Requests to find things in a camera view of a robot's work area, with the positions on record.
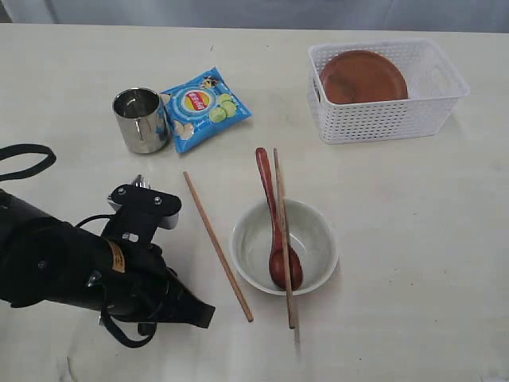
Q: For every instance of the dark brown wooden spoon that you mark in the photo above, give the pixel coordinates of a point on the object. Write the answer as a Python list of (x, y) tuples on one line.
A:
[(276, 266)]

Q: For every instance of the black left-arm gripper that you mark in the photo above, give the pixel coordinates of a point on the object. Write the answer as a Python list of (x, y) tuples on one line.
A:
[(137, 286)]

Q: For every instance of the silver foil packet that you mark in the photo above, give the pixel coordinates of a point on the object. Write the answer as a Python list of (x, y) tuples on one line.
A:
[(141, 117)]

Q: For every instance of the dark brown round plate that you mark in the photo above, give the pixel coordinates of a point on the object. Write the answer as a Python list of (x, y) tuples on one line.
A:
[(361, 76)]

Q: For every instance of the white perforated plastic basket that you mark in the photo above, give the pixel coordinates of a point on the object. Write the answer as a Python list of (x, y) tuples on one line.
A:
[(433, 83)]

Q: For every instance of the brown wooden chopstick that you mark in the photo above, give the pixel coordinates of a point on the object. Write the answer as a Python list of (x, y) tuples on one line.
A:
[(219, 250), (283, 253)]

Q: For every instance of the silver metal fork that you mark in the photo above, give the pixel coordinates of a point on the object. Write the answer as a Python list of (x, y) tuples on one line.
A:
[(141, 181)]

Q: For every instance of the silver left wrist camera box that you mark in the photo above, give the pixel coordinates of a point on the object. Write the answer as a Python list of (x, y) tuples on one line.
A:
[(141, 211)]

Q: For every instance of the pale green ceramic bowl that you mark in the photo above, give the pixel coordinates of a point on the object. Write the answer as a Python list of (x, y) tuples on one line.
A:
[(310, 235)]

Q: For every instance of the blue potato chips bag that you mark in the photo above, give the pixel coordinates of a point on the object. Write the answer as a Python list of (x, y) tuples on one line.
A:
[(200, 109)]

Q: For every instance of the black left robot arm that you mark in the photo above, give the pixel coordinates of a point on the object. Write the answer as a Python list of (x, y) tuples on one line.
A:
[(46, 259)]

